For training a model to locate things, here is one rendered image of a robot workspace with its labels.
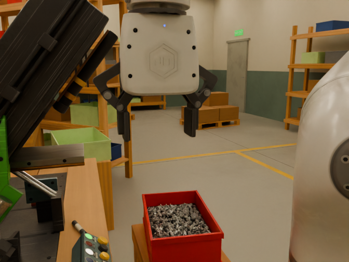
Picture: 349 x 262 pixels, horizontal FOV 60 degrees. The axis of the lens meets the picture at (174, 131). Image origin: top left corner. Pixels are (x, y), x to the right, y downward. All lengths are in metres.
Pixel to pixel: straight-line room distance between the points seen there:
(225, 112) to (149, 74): 6.72
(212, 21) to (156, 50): 10.80
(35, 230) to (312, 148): 0.90
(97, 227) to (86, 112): 2.63
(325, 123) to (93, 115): 3.29
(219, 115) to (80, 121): 4.05
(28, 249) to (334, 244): 0.78
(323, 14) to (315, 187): 7.14
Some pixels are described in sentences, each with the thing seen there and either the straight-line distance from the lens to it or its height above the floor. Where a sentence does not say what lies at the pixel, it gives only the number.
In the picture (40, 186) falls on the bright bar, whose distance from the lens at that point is 0.98.
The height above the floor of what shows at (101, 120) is 0.80.
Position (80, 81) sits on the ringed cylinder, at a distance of 0.99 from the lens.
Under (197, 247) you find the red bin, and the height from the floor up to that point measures 0.88.
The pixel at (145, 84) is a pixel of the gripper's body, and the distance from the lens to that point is 0.38.
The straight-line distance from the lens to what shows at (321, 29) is 6.59.
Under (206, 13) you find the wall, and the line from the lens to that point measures 11.10.
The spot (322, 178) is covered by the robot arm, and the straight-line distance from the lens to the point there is 0.29.
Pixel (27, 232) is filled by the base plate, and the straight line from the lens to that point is 1.05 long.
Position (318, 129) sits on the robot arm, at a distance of 0.29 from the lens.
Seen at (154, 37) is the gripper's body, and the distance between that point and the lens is 0.38.
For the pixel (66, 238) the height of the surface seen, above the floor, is 0.90.
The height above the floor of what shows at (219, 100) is 0.58.
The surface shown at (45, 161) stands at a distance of 0.94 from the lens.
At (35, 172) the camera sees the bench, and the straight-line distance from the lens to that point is 1.64.
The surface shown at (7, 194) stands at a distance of 0.83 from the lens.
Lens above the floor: 1.39
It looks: 12 degrees down
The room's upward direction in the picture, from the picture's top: straight up
